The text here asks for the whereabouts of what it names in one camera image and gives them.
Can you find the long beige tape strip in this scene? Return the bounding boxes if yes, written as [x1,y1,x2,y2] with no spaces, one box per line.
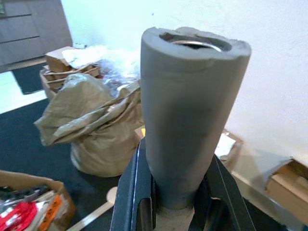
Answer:
[67,201,114,231]

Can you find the white broom grey bristles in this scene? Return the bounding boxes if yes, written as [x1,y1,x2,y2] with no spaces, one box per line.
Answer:
[140,26,252,231]

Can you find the open cardboard box with clutter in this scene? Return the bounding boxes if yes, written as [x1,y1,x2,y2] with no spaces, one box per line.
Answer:
[0,169,77,231]

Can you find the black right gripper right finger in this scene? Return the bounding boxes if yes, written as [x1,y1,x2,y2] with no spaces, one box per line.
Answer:
[190,154,256,231]

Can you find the red product packet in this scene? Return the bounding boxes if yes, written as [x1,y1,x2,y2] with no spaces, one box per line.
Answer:
[0,201,39,231]

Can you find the grey drawer cabinet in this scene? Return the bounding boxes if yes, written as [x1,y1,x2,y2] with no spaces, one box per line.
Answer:
[0,0,73,73]

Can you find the small black mat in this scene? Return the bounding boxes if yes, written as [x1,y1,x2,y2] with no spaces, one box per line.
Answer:
[12,64,46,95]

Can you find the long torn cardboard box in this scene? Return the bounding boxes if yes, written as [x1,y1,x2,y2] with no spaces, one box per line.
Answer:
[266,158,308,218]

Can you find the open brown cardboard tray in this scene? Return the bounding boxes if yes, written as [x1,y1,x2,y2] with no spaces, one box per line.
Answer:
[39,69,73,102]
[45,47,102,78]

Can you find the olive woven sack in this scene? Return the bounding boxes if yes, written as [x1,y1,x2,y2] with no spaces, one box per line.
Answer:
[34,73,145,178]

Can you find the sealed cardboard box with labels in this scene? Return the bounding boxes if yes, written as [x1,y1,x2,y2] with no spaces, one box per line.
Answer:
[134,127,244,169]

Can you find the clear plastic bags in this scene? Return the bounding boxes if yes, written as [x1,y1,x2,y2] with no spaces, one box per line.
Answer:
[64,45,142,97]

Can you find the large black carpet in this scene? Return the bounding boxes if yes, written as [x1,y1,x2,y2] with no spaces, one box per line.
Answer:
[0,98,299,231]

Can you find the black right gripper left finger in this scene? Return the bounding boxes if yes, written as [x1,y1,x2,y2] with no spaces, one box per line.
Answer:
[113,138,157,231]

